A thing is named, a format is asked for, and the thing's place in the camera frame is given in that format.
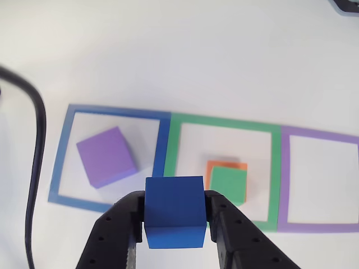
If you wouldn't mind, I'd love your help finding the green square block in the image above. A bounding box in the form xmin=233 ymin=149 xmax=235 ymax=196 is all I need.
xmin=209 ymin=165 xmax=247 ymax=207

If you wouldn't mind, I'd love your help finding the blue square frame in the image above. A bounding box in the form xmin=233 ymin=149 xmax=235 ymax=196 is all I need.
xmin=47 ymin=103 xmax=172 ymax=214

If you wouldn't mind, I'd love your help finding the purple square block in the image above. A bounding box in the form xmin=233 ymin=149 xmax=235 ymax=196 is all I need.
xmin=75 ymin=126 xmax=138 ymax=189

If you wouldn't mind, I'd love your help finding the orange square block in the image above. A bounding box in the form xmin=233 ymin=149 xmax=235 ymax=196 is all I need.
xmin=205 ymin=160 xmax=248 ymax=204

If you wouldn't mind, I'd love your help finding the black case with clear lid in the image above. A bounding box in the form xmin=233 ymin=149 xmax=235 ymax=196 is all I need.
xmin=330 ymin=0 xmax=359 ymax=15

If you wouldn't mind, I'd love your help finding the green square frame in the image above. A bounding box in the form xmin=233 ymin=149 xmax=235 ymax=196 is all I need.
xmin=162 ymin=112 xmax=283 ymax=233

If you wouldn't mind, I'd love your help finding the long black camera cable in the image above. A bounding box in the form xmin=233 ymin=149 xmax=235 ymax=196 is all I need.
xmin=0 ymin=64 xmax=47 ymax=269

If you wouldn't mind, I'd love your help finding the purple square frame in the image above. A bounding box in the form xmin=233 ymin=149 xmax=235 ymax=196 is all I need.
xmin=277 ymin=125 xmax=359 ymax=234

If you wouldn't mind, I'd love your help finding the small blue cube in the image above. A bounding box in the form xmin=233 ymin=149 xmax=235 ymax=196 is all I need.
xmin=144 ymin=175 xmax=208 ymax=249

